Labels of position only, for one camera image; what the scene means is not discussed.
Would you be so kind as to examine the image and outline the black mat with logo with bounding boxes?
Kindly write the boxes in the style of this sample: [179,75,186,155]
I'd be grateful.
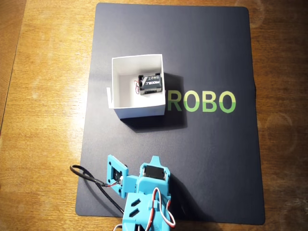
[75,2,266,226]

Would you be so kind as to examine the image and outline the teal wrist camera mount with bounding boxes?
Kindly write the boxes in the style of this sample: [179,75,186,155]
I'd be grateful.
[105,154,140,199]

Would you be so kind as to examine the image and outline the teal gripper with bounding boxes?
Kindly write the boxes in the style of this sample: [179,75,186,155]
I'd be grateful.
[136,155,172,200]

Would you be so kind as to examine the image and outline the white red servo wire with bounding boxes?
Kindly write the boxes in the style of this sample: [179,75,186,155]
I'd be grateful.
[151,187,177,228]

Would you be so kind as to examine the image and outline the white open cardboard box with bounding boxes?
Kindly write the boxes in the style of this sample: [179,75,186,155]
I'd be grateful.
[111,53,167,120]

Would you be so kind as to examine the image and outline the small black battery pack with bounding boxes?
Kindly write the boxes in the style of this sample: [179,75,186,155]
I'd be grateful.
[133,73,162,96]

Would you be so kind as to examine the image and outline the black camera cable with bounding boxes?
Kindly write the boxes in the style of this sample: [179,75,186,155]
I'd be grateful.
[69,164,126,214]

